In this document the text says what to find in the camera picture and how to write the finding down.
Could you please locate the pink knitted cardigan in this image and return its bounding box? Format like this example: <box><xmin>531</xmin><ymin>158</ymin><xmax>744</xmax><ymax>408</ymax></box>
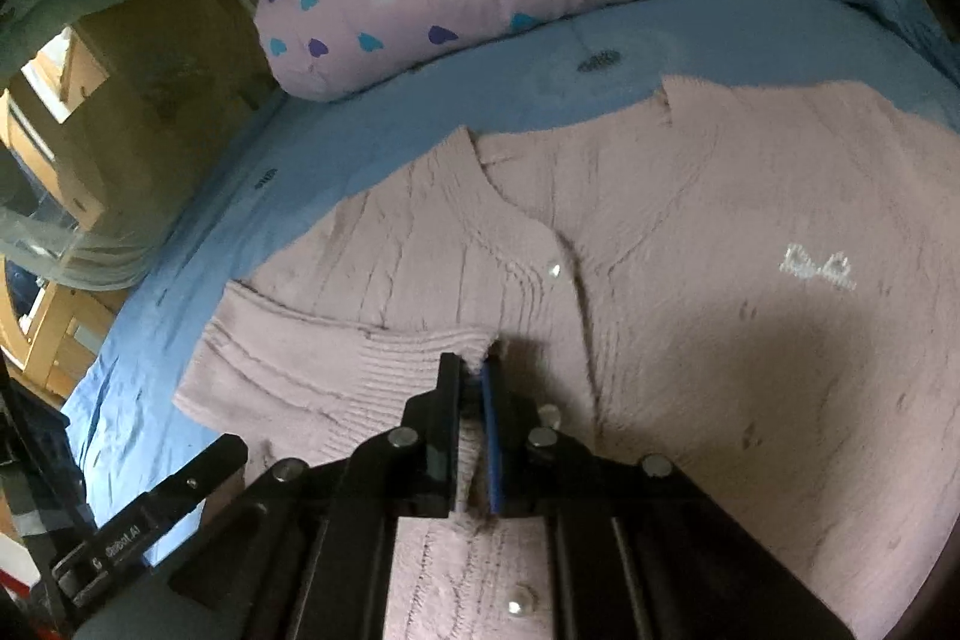
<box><xmin>174</xmin><ymin>78</ymin><xmax>958</xmax><ymax>638</ymax></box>

